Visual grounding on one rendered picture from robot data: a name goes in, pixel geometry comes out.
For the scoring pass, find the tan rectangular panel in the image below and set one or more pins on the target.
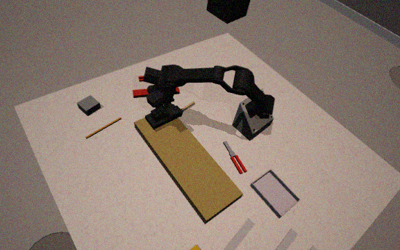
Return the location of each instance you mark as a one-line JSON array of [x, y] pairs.
[[204, 184]]

